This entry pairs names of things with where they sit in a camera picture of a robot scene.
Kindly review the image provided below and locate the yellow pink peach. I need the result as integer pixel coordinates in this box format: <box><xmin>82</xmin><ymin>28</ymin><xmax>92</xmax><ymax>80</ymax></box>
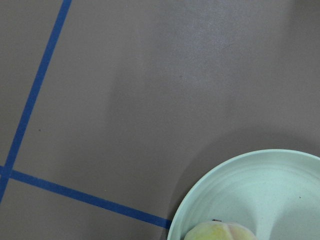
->
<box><xmin>184</xmin><ymin>220</ymin><xmax>258</xmax><ymax>240</ymax></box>

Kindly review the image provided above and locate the brown paper table cover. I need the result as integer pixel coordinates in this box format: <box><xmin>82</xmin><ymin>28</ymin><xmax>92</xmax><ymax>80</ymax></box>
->
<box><xmin>0</xmin><ymin>0</ymin><xmax>320</xmax><ymax>240</ymax></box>

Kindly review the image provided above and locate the green plate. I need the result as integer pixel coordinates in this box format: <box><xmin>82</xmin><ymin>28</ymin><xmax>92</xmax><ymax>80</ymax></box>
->
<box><xmin>168</xmin><ymin>149</ymin><xmax>320</xmax><ymax>240</ymax></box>

